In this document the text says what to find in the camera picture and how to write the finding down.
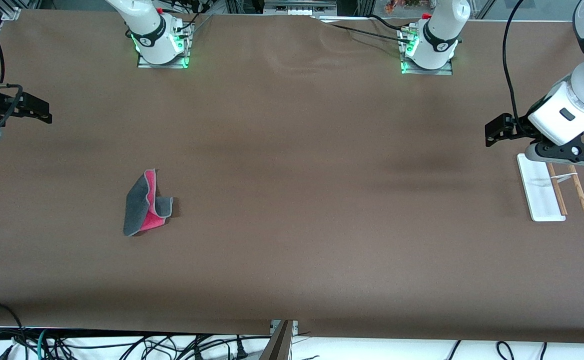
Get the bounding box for aluminium frame profile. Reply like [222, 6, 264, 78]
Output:
[0, 0, 22, 22]

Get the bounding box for brown table cover sheet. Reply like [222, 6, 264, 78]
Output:
[0, 9, 584, 345]

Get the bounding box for teal cable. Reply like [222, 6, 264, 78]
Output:
[36, 329, 50, 360]

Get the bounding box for white paper sheet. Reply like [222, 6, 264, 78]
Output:
[317, 16, 372, 24]

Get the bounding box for white towel rack wooden bars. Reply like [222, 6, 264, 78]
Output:
[517, 152, 584, 222]

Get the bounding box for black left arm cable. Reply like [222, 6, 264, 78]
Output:
[503, 0, 532, 136]

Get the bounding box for orange object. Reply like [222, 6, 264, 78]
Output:
[384, 0, 422, 14]

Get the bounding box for grey power strip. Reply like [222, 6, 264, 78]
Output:
[263, 0, 338, 17]

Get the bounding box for thin black cable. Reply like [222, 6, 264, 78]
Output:
[317, 19, 412, 43]

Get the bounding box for pink and grey towel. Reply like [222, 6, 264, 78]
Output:
[123, 169, 174, 237]

